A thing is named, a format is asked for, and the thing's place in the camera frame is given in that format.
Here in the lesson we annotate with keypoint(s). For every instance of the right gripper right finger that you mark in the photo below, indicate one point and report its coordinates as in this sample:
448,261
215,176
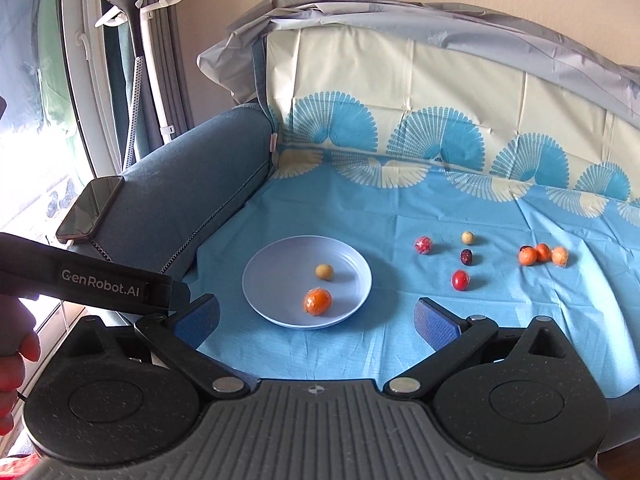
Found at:
458,343

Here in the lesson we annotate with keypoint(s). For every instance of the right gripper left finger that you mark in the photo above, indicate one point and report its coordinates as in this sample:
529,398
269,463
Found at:
175,340

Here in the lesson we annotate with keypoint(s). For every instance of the red cherry tomato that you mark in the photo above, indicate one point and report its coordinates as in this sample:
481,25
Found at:
460,280

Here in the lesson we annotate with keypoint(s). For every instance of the dark red jujube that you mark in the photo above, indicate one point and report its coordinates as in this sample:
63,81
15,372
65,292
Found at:
466,257

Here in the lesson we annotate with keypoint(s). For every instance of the orange tangerine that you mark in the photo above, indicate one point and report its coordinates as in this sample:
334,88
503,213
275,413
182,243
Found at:
527,256
543,252

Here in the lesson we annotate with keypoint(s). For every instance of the orange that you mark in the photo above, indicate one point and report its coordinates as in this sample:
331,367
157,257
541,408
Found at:
559,256
317,301

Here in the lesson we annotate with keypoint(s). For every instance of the person's left hand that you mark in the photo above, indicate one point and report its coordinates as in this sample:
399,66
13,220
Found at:
19,343

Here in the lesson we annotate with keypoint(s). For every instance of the black smartphone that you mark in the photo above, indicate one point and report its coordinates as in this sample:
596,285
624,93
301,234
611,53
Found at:
83,220

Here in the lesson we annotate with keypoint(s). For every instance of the wrapped pink lychee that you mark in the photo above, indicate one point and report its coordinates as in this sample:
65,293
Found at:
423,245

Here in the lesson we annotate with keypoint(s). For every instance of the small tan longan on cloth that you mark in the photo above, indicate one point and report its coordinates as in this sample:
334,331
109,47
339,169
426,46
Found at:
467,238

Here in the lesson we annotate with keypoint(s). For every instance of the light blue plate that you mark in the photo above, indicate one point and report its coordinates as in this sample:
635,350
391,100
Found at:
277,278

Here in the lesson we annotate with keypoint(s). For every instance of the wrapped orange in plate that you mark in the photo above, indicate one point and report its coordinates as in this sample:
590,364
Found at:
317,301

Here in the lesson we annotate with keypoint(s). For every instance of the small tan longan in plate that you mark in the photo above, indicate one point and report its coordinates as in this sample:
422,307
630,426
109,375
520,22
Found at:
324,272

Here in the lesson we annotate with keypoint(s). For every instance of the blue patterned sofa cloth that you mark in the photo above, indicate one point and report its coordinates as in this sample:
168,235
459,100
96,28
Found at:
356,90

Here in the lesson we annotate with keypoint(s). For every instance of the grey plastic cover sheet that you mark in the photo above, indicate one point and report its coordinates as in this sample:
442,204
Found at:
486,33

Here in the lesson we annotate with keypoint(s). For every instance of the white window frame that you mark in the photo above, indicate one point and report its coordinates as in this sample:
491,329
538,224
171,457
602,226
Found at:
85,54

